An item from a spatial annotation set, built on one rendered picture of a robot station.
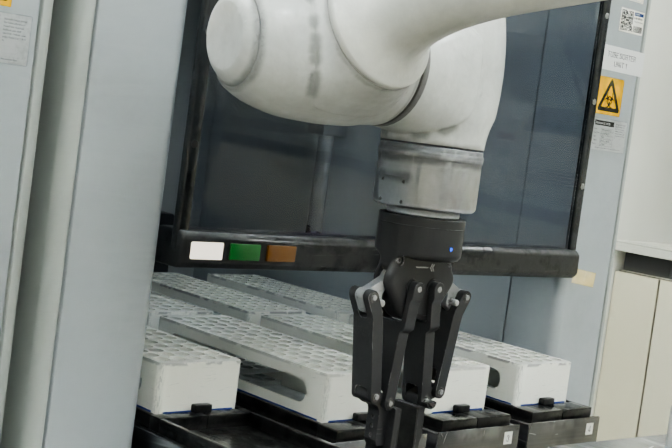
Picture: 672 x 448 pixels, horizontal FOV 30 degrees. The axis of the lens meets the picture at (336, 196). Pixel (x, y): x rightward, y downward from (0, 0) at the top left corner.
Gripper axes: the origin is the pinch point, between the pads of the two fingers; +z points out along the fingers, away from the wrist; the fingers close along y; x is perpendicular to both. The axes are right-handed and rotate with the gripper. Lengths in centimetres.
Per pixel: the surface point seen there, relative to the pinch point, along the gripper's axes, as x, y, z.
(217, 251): -17.6, 7.9, -13.8
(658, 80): -131, -233, -52
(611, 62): -20, -53, -39
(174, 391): -21.8, 7.6, 0.4
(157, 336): -33.5, 1.9, -2.4
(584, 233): -20, -52, -17
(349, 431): -12.0, -6.7, 2.7
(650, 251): -119, -223, -4
